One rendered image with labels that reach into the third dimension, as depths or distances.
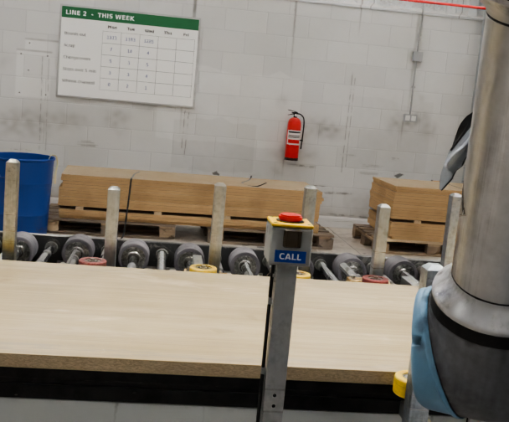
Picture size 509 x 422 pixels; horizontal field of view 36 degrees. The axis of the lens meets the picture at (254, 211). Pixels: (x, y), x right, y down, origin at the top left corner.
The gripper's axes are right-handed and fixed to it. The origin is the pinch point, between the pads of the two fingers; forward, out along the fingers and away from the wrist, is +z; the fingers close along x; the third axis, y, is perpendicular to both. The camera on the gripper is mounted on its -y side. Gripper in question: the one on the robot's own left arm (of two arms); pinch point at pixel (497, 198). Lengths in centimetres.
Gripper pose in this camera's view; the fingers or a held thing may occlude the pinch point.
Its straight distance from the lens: 110.1
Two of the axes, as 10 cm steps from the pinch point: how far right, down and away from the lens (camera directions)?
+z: -0.9, 9.8, 1.5
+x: 9.2, 1.4, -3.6
